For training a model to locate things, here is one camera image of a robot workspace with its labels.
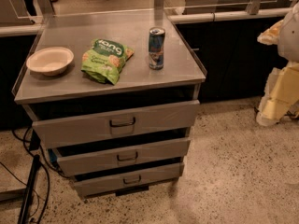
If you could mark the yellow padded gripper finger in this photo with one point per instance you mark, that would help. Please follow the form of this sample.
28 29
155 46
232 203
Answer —
281 92

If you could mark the grey top drawer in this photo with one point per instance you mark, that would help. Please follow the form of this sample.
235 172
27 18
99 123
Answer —
121 123

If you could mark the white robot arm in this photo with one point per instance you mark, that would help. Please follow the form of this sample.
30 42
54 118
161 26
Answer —
285 34

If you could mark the grey metal drawer cabinet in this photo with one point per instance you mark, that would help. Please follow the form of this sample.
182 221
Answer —
74 94

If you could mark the grey bottom drawer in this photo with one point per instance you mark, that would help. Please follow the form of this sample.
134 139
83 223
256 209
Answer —
126 180

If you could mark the white railing bar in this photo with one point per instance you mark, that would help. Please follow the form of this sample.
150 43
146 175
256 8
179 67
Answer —
229 16

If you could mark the blue energy drink can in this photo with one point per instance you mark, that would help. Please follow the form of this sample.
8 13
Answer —
156 47

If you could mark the green snack bag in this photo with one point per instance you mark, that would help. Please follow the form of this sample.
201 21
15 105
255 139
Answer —
105 59

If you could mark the white paper bowl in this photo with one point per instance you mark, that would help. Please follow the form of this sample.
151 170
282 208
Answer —
50 61

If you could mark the black metal floor bar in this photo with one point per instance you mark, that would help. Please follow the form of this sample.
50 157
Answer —
27 197

